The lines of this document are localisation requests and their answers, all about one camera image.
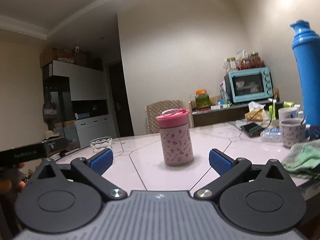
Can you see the hanging fabric bag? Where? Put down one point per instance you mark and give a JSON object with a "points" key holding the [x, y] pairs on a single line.
{"points": [[49, 111]]}

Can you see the pink patterned thermos bottle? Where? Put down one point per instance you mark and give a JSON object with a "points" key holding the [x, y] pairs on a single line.
{"points": [[177, 147]]}

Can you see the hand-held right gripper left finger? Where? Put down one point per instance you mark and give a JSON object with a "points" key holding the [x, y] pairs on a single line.
{"points": [[101, 161]]}

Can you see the blue thermos flask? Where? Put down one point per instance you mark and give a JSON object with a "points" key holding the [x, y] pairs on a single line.
{"points": [[308, 80]]}

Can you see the dark door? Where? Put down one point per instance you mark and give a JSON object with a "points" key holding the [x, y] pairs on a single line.
{"points": [[122, 100]]}

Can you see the white mug with red pattern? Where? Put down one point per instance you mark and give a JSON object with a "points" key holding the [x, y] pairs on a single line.
{"points": [[292, 135]]}

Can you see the grey white cabinet unit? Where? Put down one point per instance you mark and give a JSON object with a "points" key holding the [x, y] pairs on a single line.
{"points": [[85, 82]]}

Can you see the teal toaster oven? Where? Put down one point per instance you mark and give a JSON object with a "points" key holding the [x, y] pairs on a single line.
{"points": [[247, 85]]}

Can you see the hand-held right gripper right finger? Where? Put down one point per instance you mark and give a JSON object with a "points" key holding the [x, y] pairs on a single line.
{"points": [[221, 162]]}

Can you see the white security camera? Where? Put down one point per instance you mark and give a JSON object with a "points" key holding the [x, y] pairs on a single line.
{"points": [[77, 48]]}

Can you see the person's left hand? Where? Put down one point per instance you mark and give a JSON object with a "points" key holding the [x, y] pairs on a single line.
{"points": [[6, 186]]}

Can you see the quilted beige chair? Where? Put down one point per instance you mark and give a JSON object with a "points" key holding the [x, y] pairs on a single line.
{"points": [[153, 117]]}

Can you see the cardboard box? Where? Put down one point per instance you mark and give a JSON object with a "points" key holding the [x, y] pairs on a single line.
{"points": [[48, 56], [82, 58]]}

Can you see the wooden shelf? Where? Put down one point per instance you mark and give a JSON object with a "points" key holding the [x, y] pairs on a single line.
{"points": [[215, 118]]}

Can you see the white paper bag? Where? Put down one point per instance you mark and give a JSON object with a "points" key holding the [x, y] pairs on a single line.
{"points": [[242, 54]]}

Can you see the black charger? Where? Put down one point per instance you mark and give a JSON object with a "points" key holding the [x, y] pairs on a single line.
{"points": [[278, 108]]}

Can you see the green pickle jar orange lid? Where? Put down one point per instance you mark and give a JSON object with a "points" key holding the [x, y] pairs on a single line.
{"points": [[202, 99]]}

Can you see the metal spoon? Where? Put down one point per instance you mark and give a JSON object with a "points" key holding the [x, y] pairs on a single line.
{"points": [[303, 120]]}

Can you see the tall glass jar red contents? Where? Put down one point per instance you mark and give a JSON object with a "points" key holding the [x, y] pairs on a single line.
{"points": [[256, 60]]}

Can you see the green tissue pack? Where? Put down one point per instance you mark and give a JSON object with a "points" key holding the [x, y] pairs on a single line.
{"points": [[288, 103]]}

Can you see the plastic box blue label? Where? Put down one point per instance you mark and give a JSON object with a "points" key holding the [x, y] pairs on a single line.
{"points": [[271, 134]]}

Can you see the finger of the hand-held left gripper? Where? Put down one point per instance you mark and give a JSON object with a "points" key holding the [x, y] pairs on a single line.
{"points": [[56, 145]]}

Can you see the green cloth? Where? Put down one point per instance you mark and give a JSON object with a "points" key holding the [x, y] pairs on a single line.
{"points": [[303, 158]]}

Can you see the black smartphone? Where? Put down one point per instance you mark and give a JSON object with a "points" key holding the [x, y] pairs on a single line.
{"points": [[252, 129]]}

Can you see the red white green packet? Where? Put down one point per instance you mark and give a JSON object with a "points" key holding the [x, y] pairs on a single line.
{"points": [[225, 91]]}

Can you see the white mug with blue print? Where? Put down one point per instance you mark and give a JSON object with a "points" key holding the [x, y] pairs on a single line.
{"points": [[287, 113]]}

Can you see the flat white box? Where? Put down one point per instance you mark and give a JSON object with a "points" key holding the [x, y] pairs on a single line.
{"points": [[216, 107]]}

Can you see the light blue box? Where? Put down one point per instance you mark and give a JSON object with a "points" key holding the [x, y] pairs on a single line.
{"points": [[82, 115]]}

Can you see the red scissors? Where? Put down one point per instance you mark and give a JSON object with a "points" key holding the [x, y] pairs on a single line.
{"points": [[201, 109]]}

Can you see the straw hat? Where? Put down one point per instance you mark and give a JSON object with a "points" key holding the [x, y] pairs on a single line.
{"points": [[51, 135]]}

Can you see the glass jar with pale contents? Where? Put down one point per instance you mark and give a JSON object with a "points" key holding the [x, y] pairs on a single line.
{"points": [[231, 64]]}

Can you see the small glass jar red contents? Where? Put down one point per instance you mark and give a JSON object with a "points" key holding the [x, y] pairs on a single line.
{"points": [[243, 64]]}

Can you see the clear glass cup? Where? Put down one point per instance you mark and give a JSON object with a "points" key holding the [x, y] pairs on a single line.
{"points": [[100, 145]]}

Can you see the yellow snack bag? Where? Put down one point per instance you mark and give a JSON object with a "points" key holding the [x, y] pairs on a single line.
{"points": [[256, 113]]}

